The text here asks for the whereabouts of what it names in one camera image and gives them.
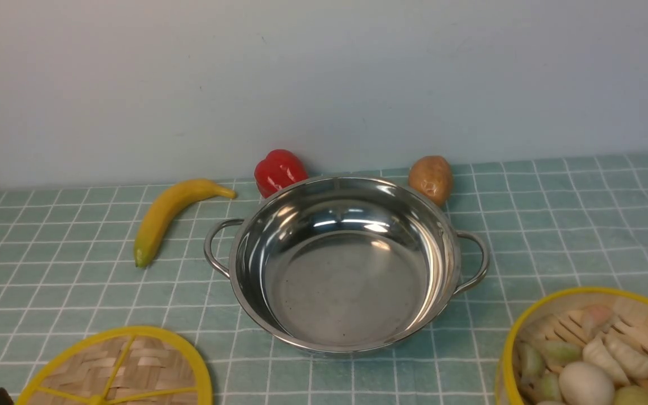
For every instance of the woven bamboo steamer lid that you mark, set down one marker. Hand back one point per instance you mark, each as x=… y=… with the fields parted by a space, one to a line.
x=127 y=365

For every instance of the bamboo steamer basket yellow rim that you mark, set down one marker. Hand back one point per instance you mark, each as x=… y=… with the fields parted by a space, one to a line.
x=556 y=317

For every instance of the stainless steel pot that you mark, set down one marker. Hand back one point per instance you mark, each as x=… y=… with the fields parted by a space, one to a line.
x=345 y=264

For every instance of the teal checkered tablecloth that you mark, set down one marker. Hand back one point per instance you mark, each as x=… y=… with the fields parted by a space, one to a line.
x=66 y=272

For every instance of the yellow banana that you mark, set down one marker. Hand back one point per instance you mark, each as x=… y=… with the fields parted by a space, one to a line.
x=165 y=208

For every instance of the red bell pepper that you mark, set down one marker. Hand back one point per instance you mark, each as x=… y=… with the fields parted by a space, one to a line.
x=278 y=170

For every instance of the brown potato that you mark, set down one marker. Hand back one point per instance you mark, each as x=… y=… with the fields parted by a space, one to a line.
x=432 y=176

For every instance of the green dumpling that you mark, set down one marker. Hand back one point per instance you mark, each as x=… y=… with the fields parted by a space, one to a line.
x=531 y=363
x=559 y=353
x=547 y=388

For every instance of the white round bun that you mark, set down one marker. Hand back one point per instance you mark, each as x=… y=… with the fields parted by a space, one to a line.
x=583 y=383

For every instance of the pink dumpling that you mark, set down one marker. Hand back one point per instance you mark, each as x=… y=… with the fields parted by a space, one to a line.
x=596 y=319

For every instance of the green round bun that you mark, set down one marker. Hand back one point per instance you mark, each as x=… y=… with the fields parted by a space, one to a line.
x=631 y=394

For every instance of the white pleated dumpling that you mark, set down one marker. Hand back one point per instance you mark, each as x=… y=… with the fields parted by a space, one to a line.
x=633 y=363

